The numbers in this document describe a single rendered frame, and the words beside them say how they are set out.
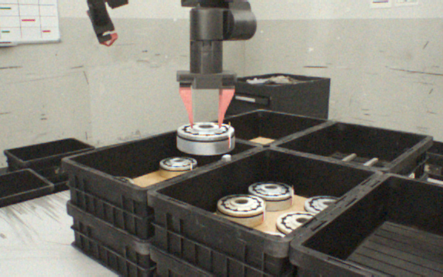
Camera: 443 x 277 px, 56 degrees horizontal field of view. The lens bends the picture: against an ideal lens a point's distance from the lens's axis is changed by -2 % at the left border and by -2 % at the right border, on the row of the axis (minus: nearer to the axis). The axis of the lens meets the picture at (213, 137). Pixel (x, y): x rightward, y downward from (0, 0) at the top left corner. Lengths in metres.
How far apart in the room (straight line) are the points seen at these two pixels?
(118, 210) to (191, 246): 0.21
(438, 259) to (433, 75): 3.40
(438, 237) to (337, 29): 3.78
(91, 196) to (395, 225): 0.64
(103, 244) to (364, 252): 0.54
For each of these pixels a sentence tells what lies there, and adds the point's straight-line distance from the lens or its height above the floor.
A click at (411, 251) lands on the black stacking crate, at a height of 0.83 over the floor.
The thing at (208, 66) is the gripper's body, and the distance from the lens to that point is 0.71.
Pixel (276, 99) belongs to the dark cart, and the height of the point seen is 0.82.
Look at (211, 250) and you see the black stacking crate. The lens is 0.70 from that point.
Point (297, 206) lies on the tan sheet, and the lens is 0.97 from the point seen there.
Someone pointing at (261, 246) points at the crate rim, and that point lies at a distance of 0.62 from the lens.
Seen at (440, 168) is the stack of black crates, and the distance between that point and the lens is 2.44.
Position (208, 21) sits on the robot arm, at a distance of 0.70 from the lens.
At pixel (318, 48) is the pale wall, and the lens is 4.69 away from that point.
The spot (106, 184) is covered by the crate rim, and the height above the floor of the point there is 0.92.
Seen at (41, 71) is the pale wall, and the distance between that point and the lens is 3.89.
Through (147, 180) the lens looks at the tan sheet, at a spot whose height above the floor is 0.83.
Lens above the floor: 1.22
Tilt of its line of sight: 15 degrees down
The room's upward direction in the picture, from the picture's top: straight up
